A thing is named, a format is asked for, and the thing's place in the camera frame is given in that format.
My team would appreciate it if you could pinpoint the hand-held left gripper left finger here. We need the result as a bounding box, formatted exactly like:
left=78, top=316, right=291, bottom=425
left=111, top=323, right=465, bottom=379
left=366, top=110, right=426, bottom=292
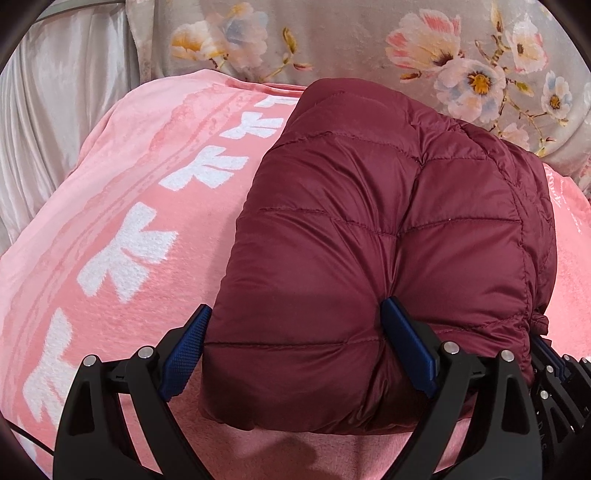
left=53, top=303, right=213, bottom=480

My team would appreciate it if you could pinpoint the pale satin cloth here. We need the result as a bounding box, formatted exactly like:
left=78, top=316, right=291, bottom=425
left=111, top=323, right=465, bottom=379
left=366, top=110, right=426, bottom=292
left=0, top=7, right=153, bottom=254

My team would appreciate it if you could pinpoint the maroon puffer jacket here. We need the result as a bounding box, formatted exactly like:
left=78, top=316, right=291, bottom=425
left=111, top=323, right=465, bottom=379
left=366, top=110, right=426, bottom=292
left=198, top=78, right=557, bottom=435

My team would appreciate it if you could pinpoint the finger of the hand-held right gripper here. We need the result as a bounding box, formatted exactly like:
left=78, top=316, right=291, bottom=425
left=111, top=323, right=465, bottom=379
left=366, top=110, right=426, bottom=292
left=529, top=335, right=583, bottom=416

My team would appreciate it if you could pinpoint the grey floral bed sheet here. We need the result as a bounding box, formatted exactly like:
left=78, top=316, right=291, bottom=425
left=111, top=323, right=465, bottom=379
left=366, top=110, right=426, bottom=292
left=124, top=0, right=591, bottom=195

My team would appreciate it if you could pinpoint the pink blanket with white bows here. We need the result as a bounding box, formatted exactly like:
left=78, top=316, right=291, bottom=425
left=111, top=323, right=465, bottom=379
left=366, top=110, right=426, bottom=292
left=0, top=69, right=591, bottom=480

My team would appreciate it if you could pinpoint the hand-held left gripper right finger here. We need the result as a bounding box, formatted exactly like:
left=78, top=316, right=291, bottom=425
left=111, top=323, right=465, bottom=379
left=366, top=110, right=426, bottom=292
left=380, top=296, right=542, bottom=480

